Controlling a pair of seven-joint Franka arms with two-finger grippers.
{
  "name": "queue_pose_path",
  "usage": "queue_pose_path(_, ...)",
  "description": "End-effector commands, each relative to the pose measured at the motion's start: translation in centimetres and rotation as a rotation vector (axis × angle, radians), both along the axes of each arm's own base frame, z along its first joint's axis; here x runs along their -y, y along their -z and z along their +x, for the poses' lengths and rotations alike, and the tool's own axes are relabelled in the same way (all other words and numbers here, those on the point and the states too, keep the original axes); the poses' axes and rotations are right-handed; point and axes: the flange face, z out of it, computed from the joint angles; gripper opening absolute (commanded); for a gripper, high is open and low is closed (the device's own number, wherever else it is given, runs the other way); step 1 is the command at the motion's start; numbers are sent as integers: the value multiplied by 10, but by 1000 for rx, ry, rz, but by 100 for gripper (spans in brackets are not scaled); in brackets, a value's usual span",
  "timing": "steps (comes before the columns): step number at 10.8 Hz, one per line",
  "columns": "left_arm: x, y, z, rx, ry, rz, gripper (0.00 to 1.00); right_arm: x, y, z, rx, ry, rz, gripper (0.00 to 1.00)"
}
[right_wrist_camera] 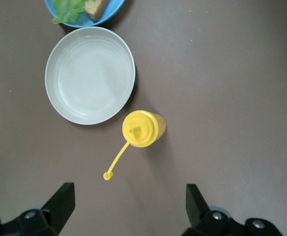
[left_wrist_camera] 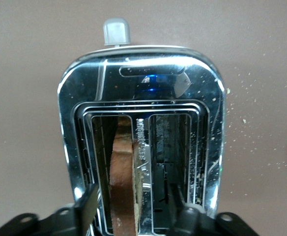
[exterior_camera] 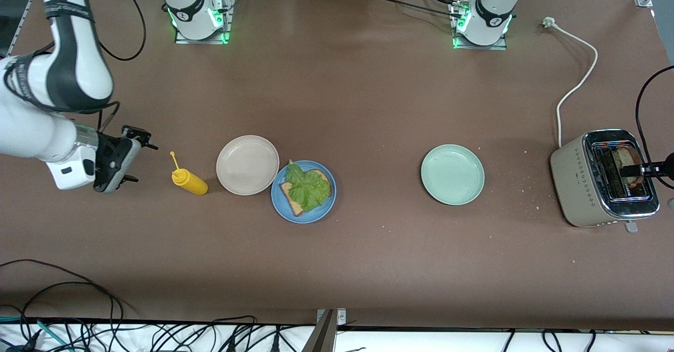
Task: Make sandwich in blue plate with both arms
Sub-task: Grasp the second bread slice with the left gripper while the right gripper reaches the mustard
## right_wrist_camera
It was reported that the yellow mustard squeeze bottle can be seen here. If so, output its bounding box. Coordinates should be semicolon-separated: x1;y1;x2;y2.
103;110;167;182

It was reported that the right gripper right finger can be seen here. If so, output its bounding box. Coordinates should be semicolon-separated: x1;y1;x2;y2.
182;183;286;236

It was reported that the beige round plate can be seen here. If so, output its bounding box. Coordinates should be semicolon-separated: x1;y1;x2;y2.
44;26;136;125

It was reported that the brown bread slice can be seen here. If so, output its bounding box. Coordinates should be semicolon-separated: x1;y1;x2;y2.
84;0;110;22

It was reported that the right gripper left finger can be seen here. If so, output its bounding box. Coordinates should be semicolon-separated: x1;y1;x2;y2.
0;181;76;236

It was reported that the green lettuce leaf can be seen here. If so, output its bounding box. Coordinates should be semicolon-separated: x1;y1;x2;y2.
51;0;86;25

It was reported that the blue round plate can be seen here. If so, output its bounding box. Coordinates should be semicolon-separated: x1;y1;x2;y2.
44;0;126;28

